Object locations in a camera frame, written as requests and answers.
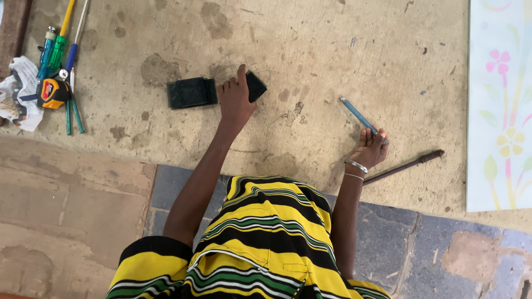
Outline person's left hand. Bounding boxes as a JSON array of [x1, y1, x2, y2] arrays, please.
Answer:
[[216, 64, 258, 125]]

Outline person's right hand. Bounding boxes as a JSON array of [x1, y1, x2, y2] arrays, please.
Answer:
[[349, 127, 390, 170]]

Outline blue pen-shaped tool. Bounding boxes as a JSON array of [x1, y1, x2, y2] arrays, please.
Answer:
[[340, 97, 389, 145]]

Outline small black square plastic piece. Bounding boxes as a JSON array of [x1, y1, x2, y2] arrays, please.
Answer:
[[245, 70, 268, 104]]

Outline silver bangle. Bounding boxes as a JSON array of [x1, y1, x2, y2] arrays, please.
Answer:
[[344, 159, 369, 174]]

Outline brown thin rod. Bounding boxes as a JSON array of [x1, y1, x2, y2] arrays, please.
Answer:
[[363, 149, 445, 186]]

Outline white floral printed sheet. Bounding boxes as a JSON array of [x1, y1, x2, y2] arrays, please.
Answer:
[[466, 0, 532, 213]]

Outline yellow black striped dress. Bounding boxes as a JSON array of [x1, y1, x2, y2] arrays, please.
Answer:
[[105, 175, 392, 299]]

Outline large black ribbed plastic piece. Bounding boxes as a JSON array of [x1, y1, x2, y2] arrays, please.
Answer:
[[167, 77, 219, 110]]

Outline yellow black tape measure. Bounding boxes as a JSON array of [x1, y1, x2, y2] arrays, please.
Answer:
[[35, 78, 71, 110]]

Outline crumpled white paper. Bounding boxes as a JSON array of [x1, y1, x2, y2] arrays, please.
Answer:
[[0, 56, 45, 133]]

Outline dark wooden strip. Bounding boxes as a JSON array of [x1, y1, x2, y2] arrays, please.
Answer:
[[0, 0, 34, 80]]

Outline green handled pliers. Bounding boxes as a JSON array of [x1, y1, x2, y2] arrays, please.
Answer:
[[58, 68, 85, 136]]

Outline blue handle white shaft screwdriver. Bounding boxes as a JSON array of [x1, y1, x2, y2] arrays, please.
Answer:
[[63, 0, 90, 80]]

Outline green handle yellow shaft screwdriver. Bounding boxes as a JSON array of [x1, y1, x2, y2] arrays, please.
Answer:
[[48, 0, 76, 70]]

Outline clear blue handle screwdriver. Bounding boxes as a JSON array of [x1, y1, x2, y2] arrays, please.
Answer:
[[37, 26, 57, 80]]

